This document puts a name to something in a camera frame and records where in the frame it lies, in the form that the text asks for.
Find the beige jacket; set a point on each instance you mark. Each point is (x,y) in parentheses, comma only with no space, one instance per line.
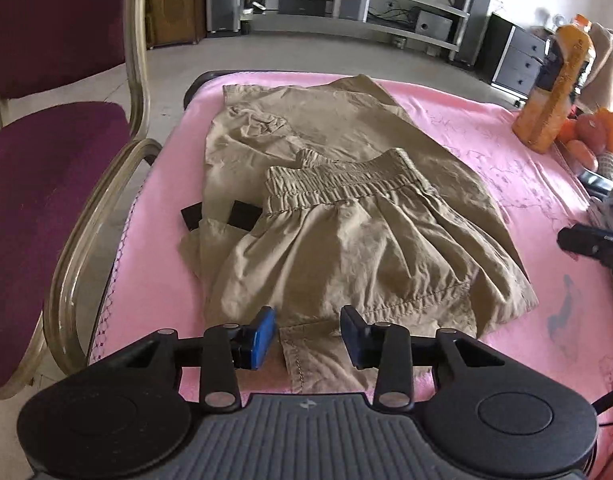
(609,60)

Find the dark tower speaker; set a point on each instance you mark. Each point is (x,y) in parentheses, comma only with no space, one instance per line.
(476,10)

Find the maroon chair with gold frame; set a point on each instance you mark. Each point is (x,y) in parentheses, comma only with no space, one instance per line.
(46,170)

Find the grey subwoofer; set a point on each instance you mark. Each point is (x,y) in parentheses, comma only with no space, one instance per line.
(433,22)

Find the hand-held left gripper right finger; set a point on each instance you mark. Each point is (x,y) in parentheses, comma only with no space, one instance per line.
(351,335)

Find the small white device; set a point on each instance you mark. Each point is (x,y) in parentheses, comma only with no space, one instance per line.
(264,5)

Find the khaki pants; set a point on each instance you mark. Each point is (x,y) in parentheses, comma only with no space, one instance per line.
(361,240)

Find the orange juice bottle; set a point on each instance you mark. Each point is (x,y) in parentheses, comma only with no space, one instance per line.
(546,110)

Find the fruit in white foam net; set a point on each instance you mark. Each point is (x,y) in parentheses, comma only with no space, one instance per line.
(610,165)

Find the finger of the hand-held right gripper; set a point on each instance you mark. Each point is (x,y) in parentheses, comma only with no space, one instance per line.
(586,242)

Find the small grey speaker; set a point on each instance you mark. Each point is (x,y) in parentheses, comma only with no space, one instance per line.
(355,6)
(336,5)

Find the red apple with sticker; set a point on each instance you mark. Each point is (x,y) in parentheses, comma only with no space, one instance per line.
(592,132)

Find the grey waffle cloth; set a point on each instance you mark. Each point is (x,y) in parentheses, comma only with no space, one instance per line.
(609,215)

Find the black table frame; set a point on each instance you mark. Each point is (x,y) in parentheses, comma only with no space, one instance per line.
(194,87)

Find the dark drawer cabinet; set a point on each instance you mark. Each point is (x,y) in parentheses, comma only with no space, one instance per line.
(516,55)

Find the plain red apple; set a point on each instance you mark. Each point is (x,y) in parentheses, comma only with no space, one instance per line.
(582,155)

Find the grey metal television stand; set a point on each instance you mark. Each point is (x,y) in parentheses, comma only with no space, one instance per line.
(336,22)

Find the fruit in orange mesh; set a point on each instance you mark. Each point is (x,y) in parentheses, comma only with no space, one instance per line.
(566,131)

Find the brown wooden cabinet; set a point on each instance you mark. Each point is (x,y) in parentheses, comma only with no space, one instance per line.
(176,5)

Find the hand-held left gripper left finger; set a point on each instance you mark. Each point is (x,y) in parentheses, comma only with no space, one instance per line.
(264,335)

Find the small white fan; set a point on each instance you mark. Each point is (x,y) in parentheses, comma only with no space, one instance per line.
(550,20)

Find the black router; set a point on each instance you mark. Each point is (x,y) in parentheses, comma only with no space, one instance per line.
(304,5)

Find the pink printed towel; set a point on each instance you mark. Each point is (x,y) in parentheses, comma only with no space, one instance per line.
(156,285)

